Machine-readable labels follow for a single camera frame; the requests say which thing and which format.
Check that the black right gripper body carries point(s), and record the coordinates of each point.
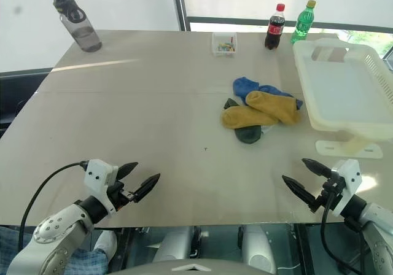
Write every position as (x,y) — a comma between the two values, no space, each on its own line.
(330,195)

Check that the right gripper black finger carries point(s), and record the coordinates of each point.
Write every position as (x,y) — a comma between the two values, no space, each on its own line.
(317,167)
(299,190)

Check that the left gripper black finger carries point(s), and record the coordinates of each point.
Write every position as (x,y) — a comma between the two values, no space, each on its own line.
(147,186)
(127,170)

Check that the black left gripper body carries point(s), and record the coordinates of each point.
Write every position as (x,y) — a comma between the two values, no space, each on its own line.
(118,195)

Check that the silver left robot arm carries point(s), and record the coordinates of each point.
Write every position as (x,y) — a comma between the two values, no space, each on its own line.
(55,229)

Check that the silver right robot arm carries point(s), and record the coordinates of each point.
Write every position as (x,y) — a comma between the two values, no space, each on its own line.
(377,226)

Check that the white plastic basket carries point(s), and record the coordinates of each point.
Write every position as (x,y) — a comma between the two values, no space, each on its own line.
(337,81)

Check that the small clear plastic box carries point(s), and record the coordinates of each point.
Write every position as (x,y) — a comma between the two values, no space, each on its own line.
(224,46)

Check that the white basket stand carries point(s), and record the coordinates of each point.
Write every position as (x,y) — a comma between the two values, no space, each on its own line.
(337,148)

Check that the white shoe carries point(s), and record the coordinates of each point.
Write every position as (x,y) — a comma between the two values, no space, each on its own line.
(106,244)

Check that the black table leg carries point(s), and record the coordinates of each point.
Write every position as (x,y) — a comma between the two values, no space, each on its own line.
(305,250)

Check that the light blue cloth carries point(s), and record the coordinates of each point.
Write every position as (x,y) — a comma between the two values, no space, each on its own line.
(267,129)

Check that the silver robot left leg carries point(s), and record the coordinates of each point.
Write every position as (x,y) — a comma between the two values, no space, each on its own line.
(175,244)

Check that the silver robot leg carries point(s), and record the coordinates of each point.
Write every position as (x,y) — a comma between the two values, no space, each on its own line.
(258,247)
(175,244)

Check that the silver robot right leg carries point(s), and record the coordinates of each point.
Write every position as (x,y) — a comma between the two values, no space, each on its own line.
(258,247)

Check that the blue plaid trousers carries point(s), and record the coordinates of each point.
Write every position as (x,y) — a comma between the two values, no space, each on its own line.
(89,262)

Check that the dark green sock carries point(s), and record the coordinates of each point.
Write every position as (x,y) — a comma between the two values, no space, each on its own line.
(247,135)

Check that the blue sock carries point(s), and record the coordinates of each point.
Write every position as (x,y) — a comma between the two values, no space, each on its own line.
(244,86)
(273,90)

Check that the grey robot torso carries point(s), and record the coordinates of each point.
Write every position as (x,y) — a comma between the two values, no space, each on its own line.
(190,267)

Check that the black low cabinet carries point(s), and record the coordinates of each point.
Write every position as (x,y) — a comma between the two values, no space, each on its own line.
(18,94)

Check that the grey water bottle black cap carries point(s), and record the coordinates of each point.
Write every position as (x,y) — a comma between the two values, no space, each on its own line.
(83,35)

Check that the green soda bottle yellow cap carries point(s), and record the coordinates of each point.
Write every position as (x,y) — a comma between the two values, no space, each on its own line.
(302,23)

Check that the cola bottle red cap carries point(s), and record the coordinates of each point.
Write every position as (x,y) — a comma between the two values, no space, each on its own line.
(274,26)

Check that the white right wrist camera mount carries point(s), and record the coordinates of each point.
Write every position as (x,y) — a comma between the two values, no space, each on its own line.
(350,176)

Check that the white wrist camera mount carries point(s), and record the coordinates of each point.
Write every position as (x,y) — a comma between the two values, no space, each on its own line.
(96,176)
(350,176)

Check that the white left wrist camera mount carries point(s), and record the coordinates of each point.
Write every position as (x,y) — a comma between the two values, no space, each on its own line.
(96,176)

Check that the black window frame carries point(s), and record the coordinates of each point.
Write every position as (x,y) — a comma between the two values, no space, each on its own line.
(181,5)

